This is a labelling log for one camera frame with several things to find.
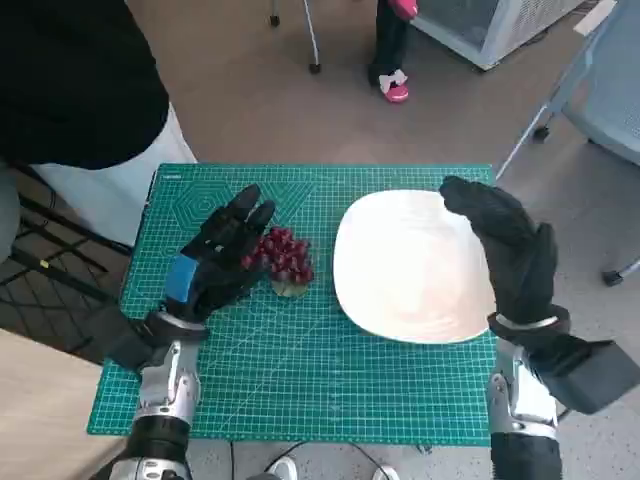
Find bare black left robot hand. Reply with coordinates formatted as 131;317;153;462
160;183;277;324

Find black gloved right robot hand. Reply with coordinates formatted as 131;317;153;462
438;175;571;324

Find red toy grape bunch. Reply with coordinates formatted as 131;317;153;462
239;227;315;300

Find white square plate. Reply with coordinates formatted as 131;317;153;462
332;189;496;345

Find green cutting mat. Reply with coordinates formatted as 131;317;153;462
87;162;499;447

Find grey-blue mesh chair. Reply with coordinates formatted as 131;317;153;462
494;0;640;287

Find white mesh cabinet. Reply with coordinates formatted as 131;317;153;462
409;0;589;72

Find grey rounded object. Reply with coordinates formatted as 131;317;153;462
0;159;21;264

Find person standing by table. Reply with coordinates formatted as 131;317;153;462
0;0;199;246

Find light wooden desk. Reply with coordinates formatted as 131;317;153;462
0;327;136;480

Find metal chair legs with casters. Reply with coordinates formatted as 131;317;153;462
268;0;324;75

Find person with pink slippers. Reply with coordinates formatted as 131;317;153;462
368;0;419;105

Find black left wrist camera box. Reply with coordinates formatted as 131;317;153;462
102;304;157;371

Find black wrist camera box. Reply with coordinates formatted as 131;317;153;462
102;304;157;371
529;334;640;415

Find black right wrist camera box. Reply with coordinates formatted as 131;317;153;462
529;334;640;415

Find black wire rack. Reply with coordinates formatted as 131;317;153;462
0;159;134;361

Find black floor cable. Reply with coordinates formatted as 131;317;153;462
227;439;384;480

